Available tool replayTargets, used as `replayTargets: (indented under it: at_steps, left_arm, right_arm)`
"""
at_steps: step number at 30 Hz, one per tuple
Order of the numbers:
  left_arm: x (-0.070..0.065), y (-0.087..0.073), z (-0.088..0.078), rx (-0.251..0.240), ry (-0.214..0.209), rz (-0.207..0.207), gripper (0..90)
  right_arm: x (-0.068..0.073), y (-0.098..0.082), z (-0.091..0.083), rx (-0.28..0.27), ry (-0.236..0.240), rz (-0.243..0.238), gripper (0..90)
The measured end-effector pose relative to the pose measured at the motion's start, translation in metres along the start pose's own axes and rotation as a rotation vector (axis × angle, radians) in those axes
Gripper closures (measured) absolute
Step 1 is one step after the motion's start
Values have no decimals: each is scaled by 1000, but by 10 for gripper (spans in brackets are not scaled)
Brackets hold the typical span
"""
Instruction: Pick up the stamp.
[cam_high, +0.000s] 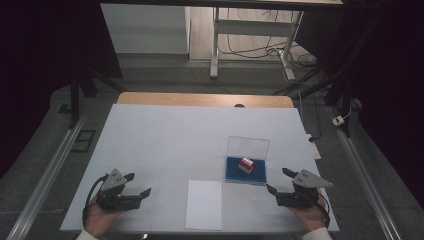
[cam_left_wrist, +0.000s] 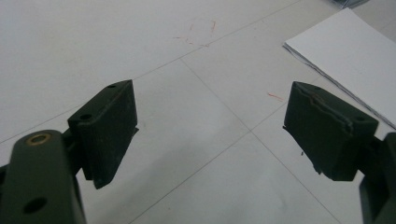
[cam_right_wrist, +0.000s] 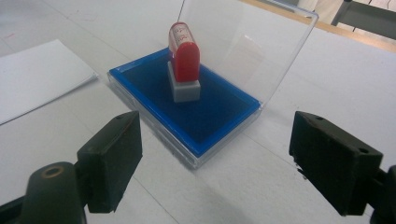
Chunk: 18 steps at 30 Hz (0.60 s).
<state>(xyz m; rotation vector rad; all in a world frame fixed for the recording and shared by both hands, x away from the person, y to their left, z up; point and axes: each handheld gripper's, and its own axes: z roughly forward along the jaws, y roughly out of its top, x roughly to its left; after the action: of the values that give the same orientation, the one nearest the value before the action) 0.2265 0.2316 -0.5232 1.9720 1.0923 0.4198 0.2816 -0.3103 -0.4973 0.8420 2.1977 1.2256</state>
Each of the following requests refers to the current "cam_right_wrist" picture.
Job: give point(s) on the desk frame with metal legs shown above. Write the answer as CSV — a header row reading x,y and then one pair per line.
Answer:
x,y
370,20

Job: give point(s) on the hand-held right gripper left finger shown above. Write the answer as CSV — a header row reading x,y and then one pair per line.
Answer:
x,y
109,168

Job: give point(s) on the red stamp with grey base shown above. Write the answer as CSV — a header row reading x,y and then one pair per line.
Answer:
x,y
186,62

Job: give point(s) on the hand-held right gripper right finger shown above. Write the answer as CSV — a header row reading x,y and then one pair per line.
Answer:
x,y
336,165

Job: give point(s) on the blue ink pad clear case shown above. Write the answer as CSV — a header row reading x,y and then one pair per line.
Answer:
x,y
202,124

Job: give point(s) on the white table cover sheet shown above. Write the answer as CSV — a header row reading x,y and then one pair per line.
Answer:
x,y
264,189

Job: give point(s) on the white paper sheet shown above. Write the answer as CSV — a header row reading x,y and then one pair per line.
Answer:
x,y
37,81

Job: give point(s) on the wooden table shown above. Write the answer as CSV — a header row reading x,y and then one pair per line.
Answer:
x,y
351,35

